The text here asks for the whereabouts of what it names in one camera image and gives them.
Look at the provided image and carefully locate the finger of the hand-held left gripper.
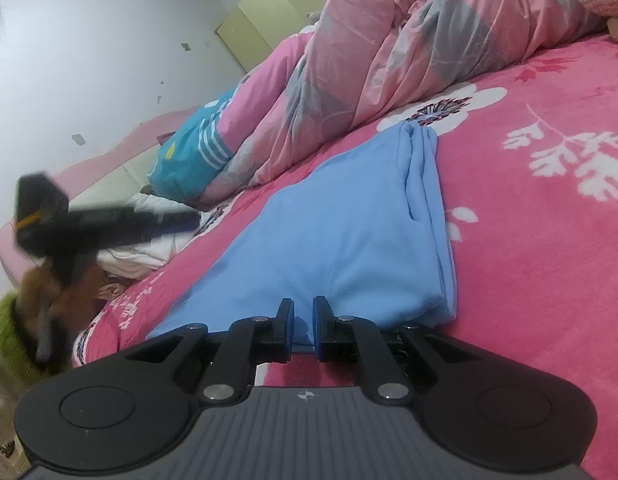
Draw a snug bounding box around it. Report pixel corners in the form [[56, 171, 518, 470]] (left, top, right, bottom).
[[133, 206, 200, 241]]

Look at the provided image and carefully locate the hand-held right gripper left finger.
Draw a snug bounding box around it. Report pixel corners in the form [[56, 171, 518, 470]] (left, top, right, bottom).
[[125, 298, 296, 405]]

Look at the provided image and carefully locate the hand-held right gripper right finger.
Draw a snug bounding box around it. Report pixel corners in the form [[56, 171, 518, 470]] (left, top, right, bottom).
[[313, 296, 482, 405]]

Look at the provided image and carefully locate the light blue t-shirt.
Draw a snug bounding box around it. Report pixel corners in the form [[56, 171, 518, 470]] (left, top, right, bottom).
[[146, 122, 458, 353]]

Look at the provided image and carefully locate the person's left forearm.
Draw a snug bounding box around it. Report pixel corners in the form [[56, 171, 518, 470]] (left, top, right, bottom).
[[0, 291, 47, 426]]

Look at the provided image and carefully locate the person's left hand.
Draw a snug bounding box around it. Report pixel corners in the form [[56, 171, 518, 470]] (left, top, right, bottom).
[[14, 252, 102, 361]]

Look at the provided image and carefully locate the white pillow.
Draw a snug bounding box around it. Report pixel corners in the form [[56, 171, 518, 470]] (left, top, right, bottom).
[[96, 194, 210, 279]]

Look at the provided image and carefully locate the pink headboard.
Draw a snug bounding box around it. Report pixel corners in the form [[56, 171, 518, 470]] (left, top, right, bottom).
[[0, 105, 204, 288]]

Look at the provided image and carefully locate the pale yellow cabinet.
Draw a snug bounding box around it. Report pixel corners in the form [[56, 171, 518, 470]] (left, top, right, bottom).
[[215, 0, 340, 74]]

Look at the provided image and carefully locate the pink floral fleece blanket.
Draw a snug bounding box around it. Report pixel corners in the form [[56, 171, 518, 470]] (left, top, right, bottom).
[[71, 30, 618, 480]]

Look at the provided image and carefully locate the pink grey teal floral quilt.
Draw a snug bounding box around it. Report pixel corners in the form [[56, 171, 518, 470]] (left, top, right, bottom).
[[148, 0, 610, 207]]

